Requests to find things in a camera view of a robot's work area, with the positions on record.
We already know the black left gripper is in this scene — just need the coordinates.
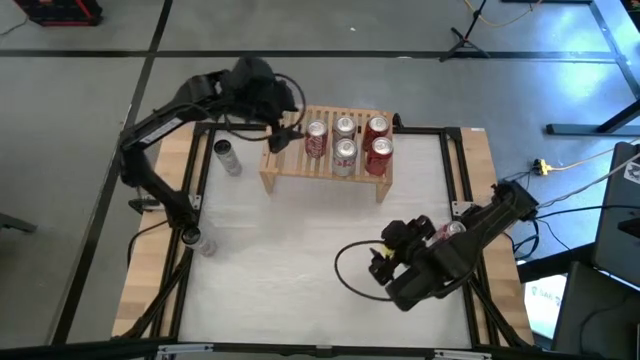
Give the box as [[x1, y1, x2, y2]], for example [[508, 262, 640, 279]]
[[219, 55, 305, 155]]

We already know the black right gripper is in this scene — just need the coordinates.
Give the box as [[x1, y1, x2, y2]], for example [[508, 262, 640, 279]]
[[368, 214, 482, 312]]

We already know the red Coca-Cola script can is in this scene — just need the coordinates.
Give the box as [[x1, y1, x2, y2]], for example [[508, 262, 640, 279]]
[[304, 119, 330, 160]]

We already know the silver Diet Coke can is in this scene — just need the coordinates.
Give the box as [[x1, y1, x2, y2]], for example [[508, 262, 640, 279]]
[[332, 115, 358, 144], [331, 138, 359, 178], [429, 220, 467, 246]]

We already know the tall white Celsius can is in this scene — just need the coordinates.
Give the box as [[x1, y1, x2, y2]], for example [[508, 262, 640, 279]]
[[213, 139, 244, 177]]

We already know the plain red soda can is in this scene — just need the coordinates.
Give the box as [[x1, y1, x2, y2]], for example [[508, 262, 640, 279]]
[[364, 136, 395, 177], [362, 114, 391, 151]]

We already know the light wooden slatted shelf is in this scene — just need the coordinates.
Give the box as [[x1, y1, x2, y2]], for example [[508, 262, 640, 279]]
[[258, 104, 395, 204]]

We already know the light wooden table board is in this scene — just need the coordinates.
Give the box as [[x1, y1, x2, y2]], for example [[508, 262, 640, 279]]
[[459, 127, 535, 346], [112, 123, 201, 339]]

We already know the tall pale slim can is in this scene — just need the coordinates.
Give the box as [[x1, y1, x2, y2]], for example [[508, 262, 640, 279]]
[[180, 225, 219, 258]]

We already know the white sheet with green print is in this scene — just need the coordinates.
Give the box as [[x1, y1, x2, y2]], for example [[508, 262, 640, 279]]
[[522, 272, 569, 341]]

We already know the black tripod stand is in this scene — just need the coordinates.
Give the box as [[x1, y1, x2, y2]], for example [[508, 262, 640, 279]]
[[438, 0, 492, 64]]

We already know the grey hard case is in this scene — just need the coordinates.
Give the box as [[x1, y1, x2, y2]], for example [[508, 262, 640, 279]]
[[592, 141, 640, 294]]

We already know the black desk stand base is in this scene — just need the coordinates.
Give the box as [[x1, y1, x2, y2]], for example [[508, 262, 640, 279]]
[[544, 0, 640, 137]]

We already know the black and red crate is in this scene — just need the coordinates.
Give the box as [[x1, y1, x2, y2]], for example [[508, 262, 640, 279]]
[[13, 0, 104, 27]]

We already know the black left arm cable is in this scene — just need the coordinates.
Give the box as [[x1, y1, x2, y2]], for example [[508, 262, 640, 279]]
[[222, 73, 308, 143]]

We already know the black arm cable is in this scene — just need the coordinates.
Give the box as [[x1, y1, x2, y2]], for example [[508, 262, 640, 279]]
[[222, 73, 308, 143], [333, 239, 401, 303]]

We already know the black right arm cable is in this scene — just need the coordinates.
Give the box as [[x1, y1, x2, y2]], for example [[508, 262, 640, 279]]
[[333, 239, 401, 303]]

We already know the black aluminium table frame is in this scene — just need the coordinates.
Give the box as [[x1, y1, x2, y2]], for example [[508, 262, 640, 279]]
[[130, 122, 534, 360]]

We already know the black floor cable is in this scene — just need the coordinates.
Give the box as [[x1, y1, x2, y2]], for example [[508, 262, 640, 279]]
[[499, 202, 601, 261]]

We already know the grey cable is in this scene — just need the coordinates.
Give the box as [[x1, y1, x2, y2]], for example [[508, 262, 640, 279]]
[[537, 152, 640, 209]]

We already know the cream cable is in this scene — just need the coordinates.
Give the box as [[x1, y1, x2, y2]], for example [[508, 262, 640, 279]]
[[548, 137, 640, 171]]

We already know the yellow cable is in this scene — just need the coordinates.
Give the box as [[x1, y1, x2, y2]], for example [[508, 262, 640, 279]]
[[462, 0, 545, 29]]

